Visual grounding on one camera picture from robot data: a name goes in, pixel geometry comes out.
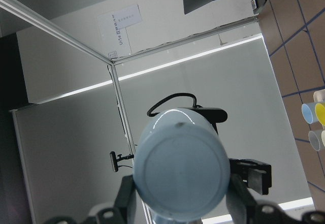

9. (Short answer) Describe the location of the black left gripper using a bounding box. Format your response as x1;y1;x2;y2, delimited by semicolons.
229;158;272;195

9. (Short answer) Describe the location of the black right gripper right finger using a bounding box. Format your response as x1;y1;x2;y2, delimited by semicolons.
226;174;257;221

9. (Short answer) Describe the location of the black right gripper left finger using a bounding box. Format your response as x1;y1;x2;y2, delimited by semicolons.
114;175;136;216

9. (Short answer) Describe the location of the light blue ikea cup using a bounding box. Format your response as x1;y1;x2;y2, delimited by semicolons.
133;108;230;223

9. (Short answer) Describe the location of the grey plastic cup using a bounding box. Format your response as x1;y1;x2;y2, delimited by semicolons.
308;130;324;152

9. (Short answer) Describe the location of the pale green plastic cup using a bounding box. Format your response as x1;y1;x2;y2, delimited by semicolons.
321;130;325;147

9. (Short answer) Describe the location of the blue plastic cup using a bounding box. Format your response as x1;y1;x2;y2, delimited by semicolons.
301;102;318;124

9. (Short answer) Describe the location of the yellow plastic cup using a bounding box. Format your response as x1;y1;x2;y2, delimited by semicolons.
315;102;325;126

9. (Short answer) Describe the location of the cream plastic tray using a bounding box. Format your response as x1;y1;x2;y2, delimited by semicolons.
313;89;325;103

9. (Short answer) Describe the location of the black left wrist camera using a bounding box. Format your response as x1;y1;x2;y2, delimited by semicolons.
192;107;228;134

